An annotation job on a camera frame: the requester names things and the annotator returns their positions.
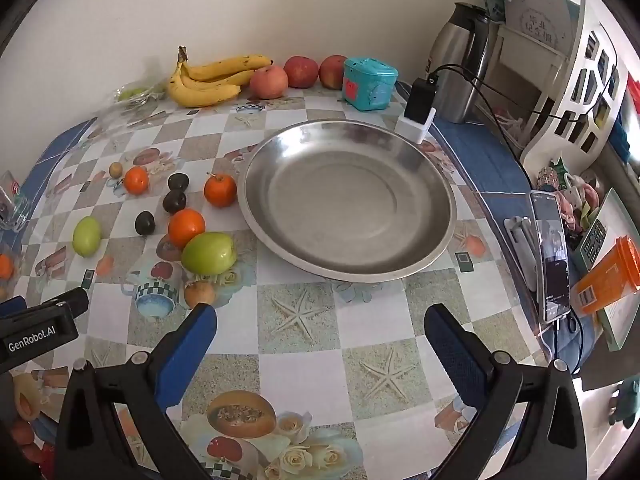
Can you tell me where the large green fruit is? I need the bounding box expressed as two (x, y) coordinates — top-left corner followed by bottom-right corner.
(181, 232), (236, 275)

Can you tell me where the clear bag of green fruits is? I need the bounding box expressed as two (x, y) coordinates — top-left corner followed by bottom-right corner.
(113, 78), (165, 108)

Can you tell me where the red apple middle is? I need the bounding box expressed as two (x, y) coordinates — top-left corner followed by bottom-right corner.
(283, 55), (319, 89)

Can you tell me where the orange tangerine with stem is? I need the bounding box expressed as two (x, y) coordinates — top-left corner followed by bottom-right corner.
(203, 174), (236, 208)

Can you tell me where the steel thermos jug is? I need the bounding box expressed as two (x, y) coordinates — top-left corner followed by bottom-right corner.
(426, 2), (491, 124)

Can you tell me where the teal plastic box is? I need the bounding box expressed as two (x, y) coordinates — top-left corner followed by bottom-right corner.
(342, 58), (398, 112)

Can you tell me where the calculator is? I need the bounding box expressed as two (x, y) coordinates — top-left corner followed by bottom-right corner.
(578, 219), (606, 270)

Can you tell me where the glass mug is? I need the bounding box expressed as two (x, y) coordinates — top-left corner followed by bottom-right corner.
(0, 171), (30, 233)

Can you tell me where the smartphone on stand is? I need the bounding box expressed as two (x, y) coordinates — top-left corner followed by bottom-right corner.
(529, 191), (570, 324)

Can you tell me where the dark plum front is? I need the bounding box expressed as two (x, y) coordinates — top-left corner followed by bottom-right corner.
(134, 210), (155, 236)

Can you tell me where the red apple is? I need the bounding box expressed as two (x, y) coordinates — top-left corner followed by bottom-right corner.
(283, 55), (319, 89)
(319, 54), (346, 90)

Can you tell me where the large steel basin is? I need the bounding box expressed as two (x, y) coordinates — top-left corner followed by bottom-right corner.
(238, 119), (457, 283)

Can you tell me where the pale pink apple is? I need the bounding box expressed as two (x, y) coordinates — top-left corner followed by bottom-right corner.
(250, 65), (288, 100)

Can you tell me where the dark plum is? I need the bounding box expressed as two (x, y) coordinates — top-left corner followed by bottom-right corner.
(163, 190), (186, 214)
(167, 174), (190, 192)
(134, 210), (155, 236)

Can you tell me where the small green fruit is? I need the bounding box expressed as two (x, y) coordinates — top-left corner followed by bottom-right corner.
(72, 216), (102, 258)

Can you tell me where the orange tangerine front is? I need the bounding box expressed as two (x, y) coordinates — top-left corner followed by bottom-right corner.
(168, 208), (206, 249)

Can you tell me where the small brown longan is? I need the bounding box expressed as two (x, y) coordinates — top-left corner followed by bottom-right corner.
(108, 162), (122, 179)
(183, 281), (216, 309)

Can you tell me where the dark plum back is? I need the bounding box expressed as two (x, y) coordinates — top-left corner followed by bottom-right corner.
(167, 174), (190, 192)

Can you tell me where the black charger cable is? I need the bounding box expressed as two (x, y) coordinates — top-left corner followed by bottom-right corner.
(425, 63), (618, 162)

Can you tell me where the red apple right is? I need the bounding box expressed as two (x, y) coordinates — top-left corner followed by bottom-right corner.
(319, 54), (346, 90)

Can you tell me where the orange plastic bottle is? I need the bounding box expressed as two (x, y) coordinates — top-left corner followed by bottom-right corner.
(570, 235), (639, 314)

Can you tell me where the yellow banana bunch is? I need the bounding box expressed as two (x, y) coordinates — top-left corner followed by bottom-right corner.
(166, 46), (272, 108)

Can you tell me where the black charger on white base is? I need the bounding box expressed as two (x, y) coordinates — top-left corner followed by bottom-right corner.
(395, 75), (438, 145)

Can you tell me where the white plastic shelf rack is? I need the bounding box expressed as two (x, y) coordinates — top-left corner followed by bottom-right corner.
(485, 0), (628, 177)

